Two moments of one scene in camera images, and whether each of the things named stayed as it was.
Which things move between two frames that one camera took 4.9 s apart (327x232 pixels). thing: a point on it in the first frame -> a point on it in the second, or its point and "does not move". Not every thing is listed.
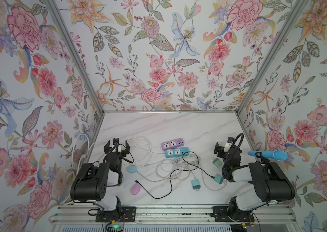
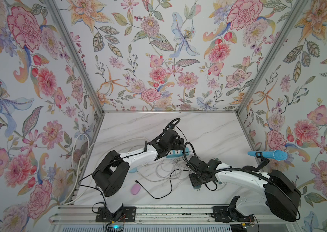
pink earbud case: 135,188 does not move
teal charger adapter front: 196,184 does not move
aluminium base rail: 279,214 does not move
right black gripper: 221,150 -> 192,180
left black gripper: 123,153 -> 177,145
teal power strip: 175,152 does not move
